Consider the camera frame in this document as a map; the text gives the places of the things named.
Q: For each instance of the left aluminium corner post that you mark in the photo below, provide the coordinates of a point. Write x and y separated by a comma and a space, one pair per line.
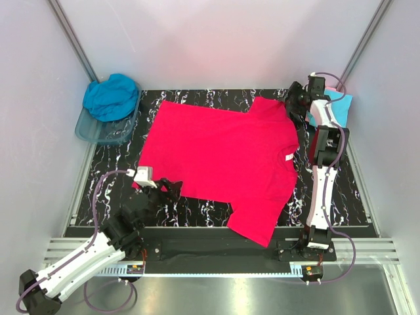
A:
71, 36

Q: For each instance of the white slotted cable duct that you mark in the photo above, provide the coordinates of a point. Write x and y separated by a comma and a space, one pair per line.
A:
122, 270

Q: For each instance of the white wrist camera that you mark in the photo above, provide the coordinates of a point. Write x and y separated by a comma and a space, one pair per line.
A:
142, 177
316, 86

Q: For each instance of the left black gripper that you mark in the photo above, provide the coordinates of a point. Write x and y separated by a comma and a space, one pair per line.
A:
172, 192

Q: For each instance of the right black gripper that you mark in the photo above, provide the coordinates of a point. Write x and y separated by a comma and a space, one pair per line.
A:
295, 88

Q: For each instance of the right aluminium corner post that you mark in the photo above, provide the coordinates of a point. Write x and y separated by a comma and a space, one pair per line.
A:
373, 25

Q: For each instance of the red t shirt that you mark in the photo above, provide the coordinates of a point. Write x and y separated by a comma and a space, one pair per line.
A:
244, 159

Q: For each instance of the clear teal plastic bin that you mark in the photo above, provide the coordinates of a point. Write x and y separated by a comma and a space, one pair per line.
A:
111, 133

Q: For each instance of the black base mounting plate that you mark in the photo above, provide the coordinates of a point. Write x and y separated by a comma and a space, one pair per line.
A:
222, 251

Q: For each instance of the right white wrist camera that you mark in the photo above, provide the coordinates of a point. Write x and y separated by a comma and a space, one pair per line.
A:
316, 86

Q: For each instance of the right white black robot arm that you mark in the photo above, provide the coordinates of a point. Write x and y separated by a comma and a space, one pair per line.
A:
328, 145

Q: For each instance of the blue crumpled t shirt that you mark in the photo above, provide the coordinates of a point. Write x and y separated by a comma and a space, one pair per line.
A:
113, 99

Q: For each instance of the aluminium corner post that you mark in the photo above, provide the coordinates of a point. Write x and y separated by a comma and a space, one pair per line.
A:
373, 25
71, 36

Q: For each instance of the folded light blue t shirt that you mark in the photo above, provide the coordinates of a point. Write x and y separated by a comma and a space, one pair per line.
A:
340, 107

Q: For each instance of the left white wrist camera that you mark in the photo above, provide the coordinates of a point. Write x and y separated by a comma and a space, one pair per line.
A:
142, 177

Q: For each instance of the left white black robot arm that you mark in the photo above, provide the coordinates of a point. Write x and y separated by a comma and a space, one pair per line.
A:
118, 238

